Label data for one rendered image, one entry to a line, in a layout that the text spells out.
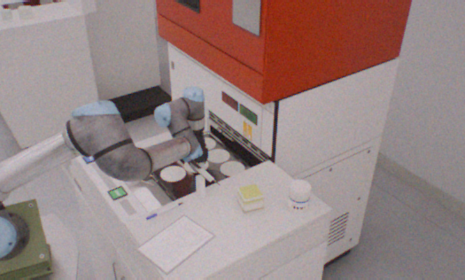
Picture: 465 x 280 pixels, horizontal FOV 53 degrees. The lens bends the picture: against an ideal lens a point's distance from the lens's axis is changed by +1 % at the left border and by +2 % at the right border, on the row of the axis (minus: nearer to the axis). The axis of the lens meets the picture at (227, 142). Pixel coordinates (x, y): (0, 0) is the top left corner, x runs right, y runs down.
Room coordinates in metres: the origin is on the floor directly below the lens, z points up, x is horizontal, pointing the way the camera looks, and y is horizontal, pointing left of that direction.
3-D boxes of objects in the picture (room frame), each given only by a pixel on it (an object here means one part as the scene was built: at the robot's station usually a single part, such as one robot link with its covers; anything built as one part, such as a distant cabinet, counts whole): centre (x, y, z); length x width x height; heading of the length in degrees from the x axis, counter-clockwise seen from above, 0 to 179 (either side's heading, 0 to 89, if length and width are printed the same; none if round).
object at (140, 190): (1.37, 0.34, 0.87); 0.36 x 0.08 x 0.03; 35
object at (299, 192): (1.20, -0.24, 1.01); 0.07 x 0.07 x 0.10
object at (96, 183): (1.38, 0.47, 0.89); 0.55 x 0.09 x 0.14; 35
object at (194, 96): (1.48, 0.12, 1.22); 0.09 x 0.08 x 0.11; 131
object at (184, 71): (1.82, 0.05, 1.02); 0.82 x 0.03 x 0.40; 35
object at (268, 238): (1.16, -0.01, 0.89); 0.62 x 0.35 x 0.14; 125
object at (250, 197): (1.21, -0.08, 1.00); 0.07 x 0.07 x 0.07; 19
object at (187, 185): (1.54, 0.13, 0.90); 0.34 x 0.34 x 0.01; 35
